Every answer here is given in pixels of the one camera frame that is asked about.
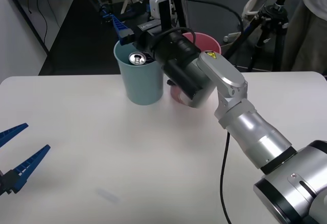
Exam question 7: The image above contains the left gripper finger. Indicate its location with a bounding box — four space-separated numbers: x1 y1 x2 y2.
0 122 29 148
0 144 51 196

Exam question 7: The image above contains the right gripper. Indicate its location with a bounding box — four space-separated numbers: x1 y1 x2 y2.
112 2 177 54

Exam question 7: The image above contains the silver-topped drink can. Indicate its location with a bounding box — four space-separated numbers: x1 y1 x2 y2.
128 52 148 66

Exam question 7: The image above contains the blue and black floor device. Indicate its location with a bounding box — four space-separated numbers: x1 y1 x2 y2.
99 3 136 26

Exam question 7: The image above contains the pale blue plastic bin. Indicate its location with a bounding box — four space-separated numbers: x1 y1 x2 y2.
113 39 165 106

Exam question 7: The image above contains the pink plastic bin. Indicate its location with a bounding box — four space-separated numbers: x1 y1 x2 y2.
170 32 221 105

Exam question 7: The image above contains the person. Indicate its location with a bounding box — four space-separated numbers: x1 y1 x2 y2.
280 0 327 73

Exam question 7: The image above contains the black hanging cable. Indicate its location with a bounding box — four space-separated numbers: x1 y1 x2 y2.
37 0 50 54

